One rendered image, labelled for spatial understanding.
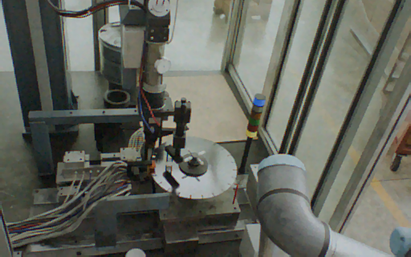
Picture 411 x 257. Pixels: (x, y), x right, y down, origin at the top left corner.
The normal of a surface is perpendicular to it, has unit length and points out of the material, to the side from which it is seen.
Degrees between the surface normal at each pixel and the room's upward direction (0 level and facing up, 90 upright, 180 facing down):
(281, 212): 36
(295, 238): 63
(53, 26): 90
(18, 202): 0
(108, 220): 90
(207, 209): 0
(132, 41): 90
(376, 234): 0
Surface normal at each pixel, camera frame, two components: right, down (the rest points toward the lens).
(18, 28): 0.21, 0.61
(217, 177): 0.12, -0.79
